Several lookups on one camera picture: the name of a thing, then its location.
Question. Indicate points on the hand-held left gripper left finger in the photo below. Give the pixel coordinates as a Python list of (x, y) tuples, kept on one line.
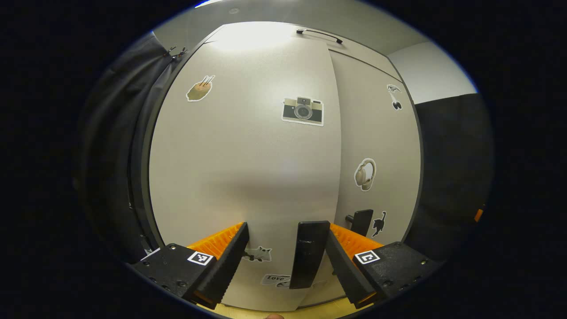
[(223, 270)]

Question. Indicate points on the black backdrop cloth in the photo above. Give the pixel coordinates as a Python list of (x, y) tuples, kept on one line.
[(456, 168)]

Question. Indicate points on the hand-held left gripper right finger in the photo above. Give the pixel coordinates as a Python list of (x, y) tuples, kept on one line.
[(345, 266)]

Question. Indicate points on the grey and white cabinet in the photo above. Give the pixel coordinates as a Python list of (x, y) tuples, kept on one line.
[(139, 177)]

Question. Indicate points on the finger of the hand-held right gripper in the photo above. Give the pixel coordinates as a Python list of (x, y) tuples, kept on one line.
[(479, 215)]

